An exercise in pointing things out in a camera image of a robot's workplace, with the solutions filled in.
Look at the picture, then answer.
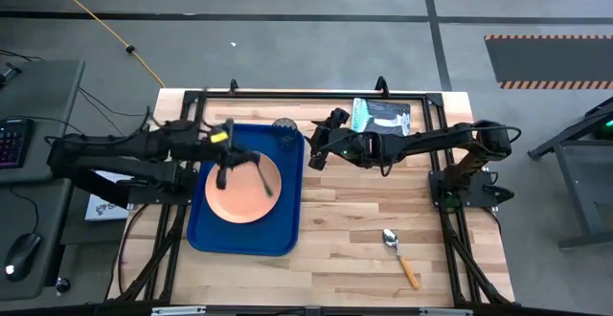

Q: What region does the blue faceted cup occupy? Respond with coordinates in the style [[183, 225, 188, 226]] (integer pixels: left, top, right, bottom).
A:
[[271, 117, 300, 152]]

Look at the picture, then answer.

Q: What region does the silver metal bracket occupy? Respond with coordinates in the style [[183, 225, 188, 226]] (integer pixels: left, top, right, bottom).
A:
[[150, 305, 208, 316], [419, 307, 474, 316]]

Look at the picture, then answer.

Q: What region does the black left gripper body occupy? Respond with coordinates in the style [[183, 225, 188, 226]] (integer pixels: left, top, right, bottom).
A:
[[205, 118, 240, 192]]

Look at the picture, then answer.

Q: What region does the black backlit keyboard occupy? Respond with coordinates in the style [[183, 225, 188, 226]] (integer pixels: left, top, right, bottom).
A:
[[0, 118, 36, 170]]

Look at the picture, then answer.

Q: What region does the white printed box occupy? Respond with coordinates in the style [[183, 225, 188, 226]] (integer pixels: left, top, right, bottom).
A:
[[84, 169, 133, 223]]

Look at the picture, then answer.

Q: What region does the black computer mouse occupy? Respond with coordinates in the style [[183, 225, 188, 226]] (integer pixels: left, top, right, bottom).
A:
[[3, 232, 43, 283]]

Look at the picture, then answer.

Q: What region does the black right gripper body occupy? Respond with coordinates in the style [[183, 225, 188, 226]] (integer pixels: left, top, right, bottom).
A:
[[308, 107, 355, 171]]

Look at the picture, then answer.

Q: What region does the black aluminium table frame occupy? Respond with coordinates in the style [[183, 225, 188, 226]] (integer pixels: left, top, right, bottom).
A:
[[112, 76, 514, 310]]

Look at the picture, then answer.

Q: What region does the grey desk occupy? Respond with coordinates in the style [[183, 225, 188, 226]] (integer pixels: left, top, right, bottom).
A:
[[0, 58, 86, 303]]

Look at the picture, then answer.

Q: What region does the black desk clamp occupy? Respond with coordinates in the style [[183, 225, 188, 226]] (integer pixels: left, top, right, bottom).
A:
[[0, 62, 23, 88]]

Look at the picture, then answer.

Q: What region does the dark illustrated book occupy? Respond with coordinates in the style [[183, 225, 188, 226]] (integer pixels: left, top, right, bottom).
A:
[[350, 97, 412, 138]]

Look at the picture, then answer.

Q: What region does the black metal table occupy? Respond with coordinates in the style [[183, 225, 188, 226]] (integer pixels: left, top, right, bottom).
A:
[[526, 96, 613, 251]]

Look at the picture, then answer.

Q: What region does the thin black cable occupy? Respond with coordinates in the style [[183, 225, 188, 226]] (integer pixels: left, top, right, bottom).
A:
[[76, 85, 152, 138]]

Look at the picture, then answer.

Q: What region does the wooden-handled metal spoon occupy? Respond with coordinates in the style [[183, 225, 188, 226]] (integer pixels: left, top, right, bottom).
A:
[[381, 228, 421, 291]]

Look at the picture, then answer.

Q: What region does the black mouse cable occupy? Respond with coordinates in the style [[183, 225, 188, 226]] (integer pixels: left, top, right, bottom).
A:
[[9, 185, 40, 236]]

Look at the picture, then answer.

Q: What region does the yellow cable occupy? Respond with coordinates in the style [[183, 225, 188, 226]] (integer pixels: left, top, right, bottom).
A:
[[40, 0, 167, 89]]

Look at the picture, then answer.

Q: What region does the round orange plate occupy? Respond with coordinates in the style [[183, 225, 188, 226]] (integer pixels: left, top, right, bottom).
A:
[[204, 150, 283, 225]]

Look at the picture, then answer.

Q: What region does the black hazard-striped floor mat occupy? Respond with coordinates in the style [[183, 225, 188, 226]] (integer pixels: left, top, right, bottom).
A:
[[484, 34, 613, 91]]

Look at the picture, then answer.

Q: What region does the blue plastic tray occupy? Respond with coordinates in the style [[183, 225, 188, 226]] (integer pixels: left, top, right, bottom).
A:
[[186, 123, 307, 258]]

